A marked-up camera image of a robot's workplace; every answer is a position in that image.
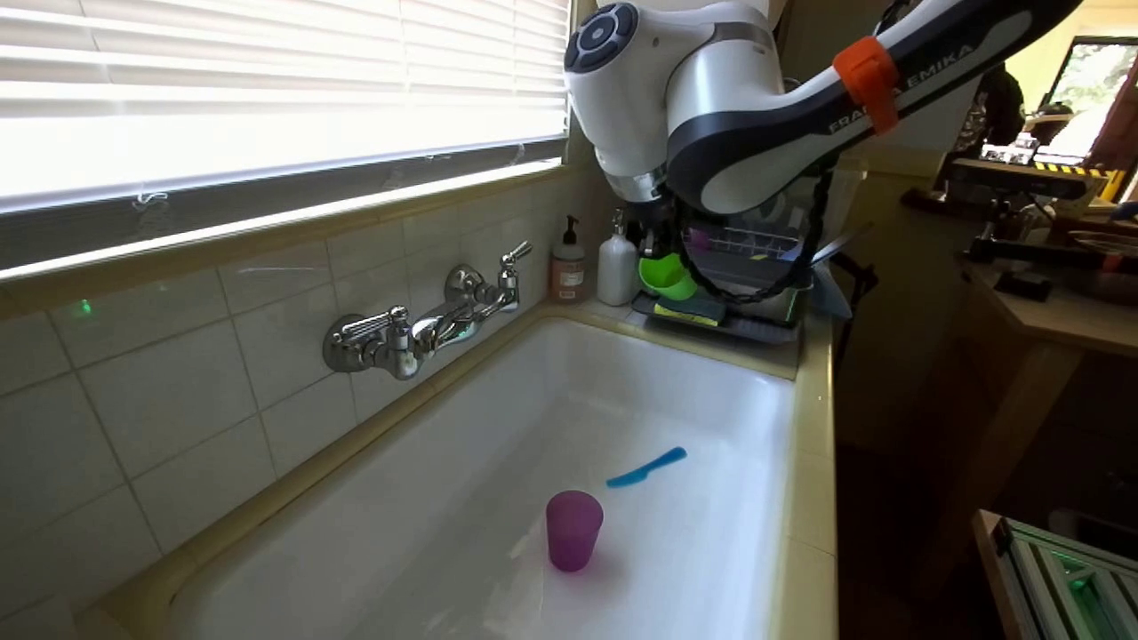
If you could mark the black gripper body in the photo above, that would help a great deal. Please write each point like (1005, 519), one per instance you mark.
(655, 219)

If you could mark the green plastic cup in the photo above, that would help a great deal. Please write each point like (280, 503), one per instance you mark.
(669, 279)

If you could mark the chrome wall faucet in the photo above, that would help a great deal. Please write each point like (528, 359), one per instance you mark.
(391, 340)

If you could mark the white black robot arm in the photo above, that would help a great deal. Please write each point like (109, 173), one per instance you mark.
(713, 107)

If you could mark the purple plastic cup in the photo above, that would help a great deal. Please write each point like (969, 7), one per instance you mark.
(573, 535)

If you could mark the white pump bottle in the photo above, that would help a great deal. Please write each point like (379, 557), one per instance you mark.
(615, 271)

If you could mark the yellow green sponge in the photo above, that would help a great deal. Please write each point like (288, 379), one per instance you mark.
(688, 315)

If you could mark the soap dispenser with black pump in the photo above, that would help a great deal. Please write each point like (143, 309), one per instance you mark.
(567, 271)

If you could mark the grey dish rack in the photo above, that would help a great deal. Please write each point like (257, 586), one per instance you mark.
(749, 308)

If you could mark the white sink basin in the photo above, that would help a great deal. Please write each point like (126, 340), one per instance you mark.
(662, 414)

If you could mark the blue plastic knife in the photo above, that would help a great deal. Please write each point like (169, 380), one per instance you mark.
(647, 468)

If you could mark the person in dark clothes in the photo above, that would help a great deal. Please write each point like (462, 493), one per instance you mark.
(1005, 112)

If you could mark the small black desk item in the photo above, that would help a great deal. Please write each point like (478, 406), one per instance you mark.
(1020, 284)

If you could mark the yellow black striped bar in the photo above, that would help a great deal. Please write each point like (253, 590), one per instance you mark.
(1043, 180)

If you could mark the wooden desk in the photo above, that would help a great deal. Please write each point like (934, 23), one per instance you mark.
(1068, 321)

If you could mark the white window blinds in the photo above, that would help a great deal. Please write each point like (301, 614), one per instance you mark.
(237, 83)

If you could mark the computer monitor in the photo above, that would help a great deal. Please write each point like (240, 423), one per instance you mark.
(1097, 93)

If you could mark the white green crate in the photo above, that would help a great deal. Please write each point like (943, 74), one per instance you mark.
(1068, 580)

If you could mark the window sill frame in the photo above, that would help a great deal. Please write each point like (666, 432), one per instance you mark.
(237, 224)

